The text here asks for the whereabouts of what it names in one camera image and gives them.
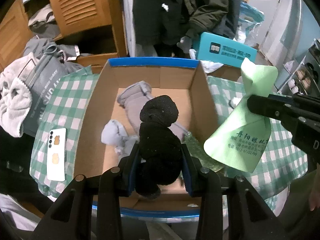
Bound grey printed bag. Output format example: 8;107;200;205
24;57;68;138

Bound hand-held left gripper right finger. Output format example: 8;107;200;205
181;144;290;240

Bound white smartphone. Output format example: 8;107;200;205
46;127;67;182

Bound light grey towel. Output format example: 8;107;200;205
0;55;34;138

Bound large clear plastic bag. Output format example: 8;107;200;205
236;1;265;48

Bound wooden louvred wardrobe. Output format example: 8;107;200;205
0;0;129;74

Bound large brown cardboard box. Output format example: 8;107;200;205
207;65;243;80

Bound long grey sock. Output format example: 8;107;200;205
117;81;187;140

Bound shoe rack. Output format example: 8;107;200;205
277;39;320;95

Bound light green cloth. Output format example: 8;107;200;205
203;57;279;173

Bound black sock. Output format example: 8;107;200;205
135;95;183;200

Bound grey clothing pile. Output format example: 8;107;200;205
22;37;94;68

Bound green checked tablecloth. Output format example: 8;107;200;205
29;67;309;230

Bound blue cardboard box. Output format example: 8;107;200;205
74;57;227;218

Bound dark grey hanging coat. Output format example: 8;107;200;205
220;0;243;39

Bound teal shoebox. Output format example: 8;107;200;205
196;32;258;68

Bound black hanging jacket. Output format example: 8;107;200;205
132;0;185;47

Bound white hanging garment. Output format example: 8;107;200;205
122;0;137;57

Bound person's right hand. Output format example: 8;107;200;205
309;184;320;212

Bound lavender sock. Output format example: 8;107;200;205
101;119;140;155

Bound crumpled white plastic bag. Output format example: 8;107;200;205
229;97;242;109

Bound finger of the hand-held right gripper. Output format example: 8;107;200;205
247;94;304;125
269;93;320;105

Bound olive hanging jacket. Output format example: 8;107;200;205
179;0;229;45

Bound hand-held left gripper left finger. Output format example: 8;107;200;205
30;142;140;240

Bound folded clothes in wardrobe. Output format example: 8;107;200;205
27;4;60;38

